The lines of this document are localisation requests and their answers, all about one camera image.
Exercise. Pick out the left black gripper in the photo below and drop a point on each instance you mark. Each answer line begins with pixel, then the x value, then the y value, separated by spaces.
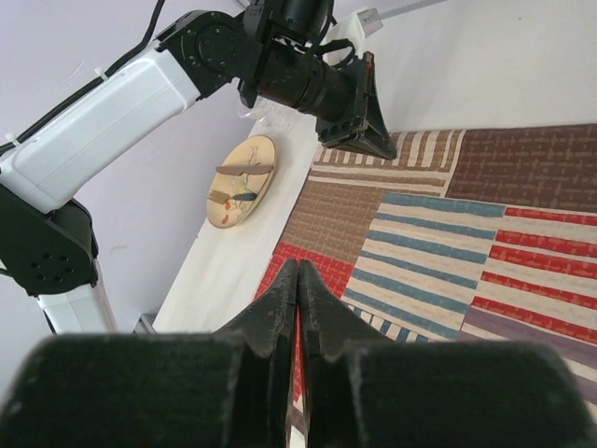
pixel 296 69

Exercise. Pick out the dark handled fork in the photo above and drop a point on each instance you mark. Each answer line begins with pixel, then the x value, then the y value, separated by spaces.
pixel 222 197

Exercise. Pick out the patchwork striped placemat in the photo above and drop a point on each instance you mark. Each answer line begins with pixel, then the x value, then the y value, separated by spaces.
pixel 467 234

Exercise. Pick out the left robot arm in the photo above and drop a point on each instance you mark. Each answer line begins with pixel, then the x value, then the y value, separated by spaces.
pixel 48 245

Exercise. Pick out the clear glass cup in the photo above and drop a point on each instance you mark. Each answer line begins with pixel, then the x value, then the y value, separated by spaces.
pixel 272 117

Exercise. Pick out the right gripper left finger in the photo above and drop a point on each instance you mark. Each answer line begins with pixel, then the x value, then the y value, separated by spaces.
pixel 229 388

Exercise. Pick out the brown wooden knife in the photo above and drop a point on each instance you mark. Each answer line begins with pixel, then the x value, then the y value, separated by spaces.
pixel 235 170

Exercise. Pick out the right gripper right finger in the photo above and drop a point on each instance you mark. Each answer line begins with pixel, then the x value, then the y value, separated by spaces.
pixel 362 389

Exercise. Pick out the round wooden plate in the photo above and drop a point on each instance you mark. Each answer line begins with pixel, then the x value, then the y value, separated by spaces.
pixel 257 149

